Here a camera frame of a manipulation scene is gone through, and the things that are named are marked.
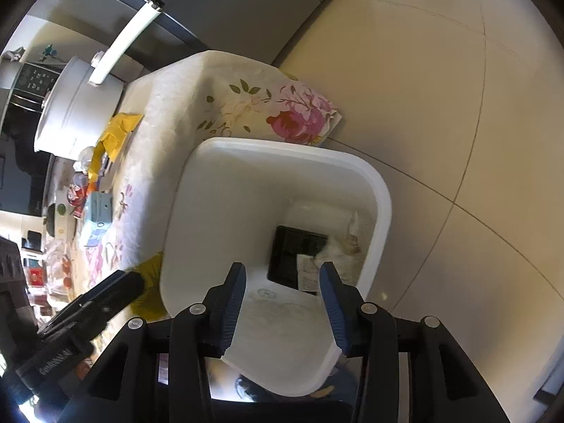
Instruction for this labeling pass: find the white plastic bin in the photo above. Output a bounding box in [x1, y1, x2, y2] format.
[159, 137, 393, 398]

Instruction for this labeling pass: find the white electric pot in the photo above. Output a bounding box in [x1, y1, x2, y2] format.
[34, 0, 165, 159]

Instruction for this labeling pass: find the grey refrigerator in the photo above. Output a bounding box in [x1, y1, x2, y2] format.
[26, 0, 357, 80]

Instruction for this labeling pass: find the white paper receipt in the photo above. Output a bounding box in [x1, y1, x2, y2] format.
[297, 253, 320, 294]

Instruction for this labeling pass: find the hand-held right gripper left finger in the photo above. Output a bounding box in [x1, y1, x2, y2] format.
[66, 263, 247, 423]

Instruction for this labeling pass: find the black microwave oven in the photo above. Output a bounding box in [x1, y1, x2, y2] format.
[0, 62, 62, 216]

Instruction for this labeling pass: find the red printed packet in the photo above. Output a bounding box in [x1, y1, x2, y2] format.
[66, 183, 93, 219]

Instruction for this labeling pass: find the red box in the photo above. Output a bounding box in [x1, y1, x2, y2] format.
[26, 269, 47, 292]

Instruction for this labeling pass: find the floral tablecloth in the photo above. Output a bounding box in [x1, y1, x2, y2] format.
[26, 50, 344, 320]

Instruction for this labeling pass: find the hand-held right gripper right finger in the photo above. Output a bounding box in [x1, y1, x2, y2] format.
[319, 262, 512, 423]

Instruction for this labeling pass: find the white crumpled tissue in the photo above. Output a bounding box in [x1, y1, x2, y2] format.
[315, 210, 375, 274]

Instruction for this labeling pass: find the teal cardboard box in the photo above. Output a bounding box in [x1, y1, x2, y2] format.
[84, 191, 114, 230]

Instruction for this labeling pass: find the yellow cloth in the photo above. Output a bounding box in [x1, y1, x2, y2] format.
[88, 112, 145, 181]

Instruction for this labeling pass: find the black plastic tray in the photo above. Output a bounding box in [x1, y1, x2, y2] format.
[266, 226, 329, 294]

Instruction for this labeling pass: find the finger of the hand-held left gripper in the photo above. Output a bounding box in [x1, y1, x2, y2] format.
[66, 270, 145, 322]
[0, 235, 39, 333]

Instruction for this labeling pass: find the white kitchen appliance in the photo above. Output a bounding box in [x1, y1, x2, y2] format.
[18, 225, 49, 265]

